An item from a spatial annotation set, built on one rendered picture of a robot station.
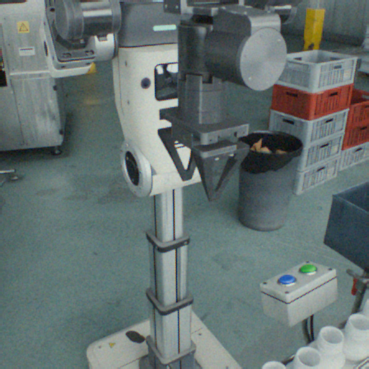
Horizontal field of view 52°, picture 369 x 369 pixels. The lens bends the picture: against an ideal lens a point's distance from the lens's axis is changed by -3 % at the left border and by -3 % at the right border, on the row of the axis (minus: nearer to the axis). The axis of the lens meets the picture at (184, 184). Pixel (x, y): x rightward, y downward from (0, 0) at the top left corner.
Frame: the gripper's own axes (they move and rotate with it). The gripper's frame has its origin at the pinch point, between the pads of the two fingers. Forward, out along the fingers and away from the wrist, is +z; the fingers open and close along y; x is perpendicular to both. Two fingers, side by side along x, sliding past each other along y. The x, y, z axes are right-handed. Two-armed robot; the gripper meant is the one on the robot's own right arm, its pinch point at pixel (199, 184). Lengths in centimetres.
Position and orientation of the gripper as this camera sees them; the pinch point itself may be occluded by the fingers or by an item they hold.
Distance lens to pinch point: 50.2
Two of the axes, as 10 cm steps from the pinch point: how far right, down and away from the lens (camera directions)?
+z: -0.1, 8.8, 4.7
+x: 8.5, -2.4, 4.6
